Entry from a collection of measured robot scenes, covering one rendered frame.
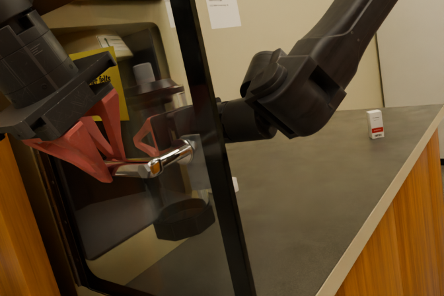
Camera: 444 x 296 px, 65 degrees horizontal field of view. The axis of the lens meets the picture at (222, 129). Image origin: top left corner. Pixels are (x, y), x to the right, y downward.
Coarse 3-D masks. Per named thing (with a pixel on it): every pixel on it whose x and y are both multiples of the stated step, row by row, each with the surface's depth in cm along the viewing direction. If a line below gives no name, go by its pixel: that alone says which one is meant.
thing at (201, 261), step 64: (64, 0) 37; (128, 0) 32; (192, 0) 29; (128, 64) 34; (192, 64) 30; (128, 128) 37; (192, 128) 32; (64, 192) 48; (128, 192) 40; (192, 192) 34; (128, 256) 43; (192, 256) 37
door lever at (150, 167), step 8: (176, 144) 33; (184, 144) 33; (168, 152) 32; (176, 152) 32; (184, 152) 33; (192, 152) 33; (104, 160) 33; (112, 160) 32; (120, 160) 31; (128, 160) 31; (136, 160) 30; (144, 160) 30; (152, 160) 29; (160, 160) 30; (168, 160) 31; (176, 160) 32; (184, 160) 33; (112, 168) 32; (120, 168) 31; (128, 168) 30; (136, 168) 30; (144, 168) 29; (152, 168) 29; (160, 168) 30; (120, 176) 32; (128, 176) 31; (136, 176) 30; (144, 176) 29; (152, 176) 29
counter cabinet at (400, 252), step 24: (432, 144) 129; (432, 168) 128; (408, 192) 100; (432, 192) 127; (384, 216) 82; (408, 216) 100; (432, 216) 125; (384, 240) 82; (408, 240) 99; (432, 240) 124; (360, 264) 70; (384, 264) 81; (408, 264) 98; (432, 264) 123; (360, 288) 69; (384, 288) 81; (408, 288) 97; (432, 288) 122
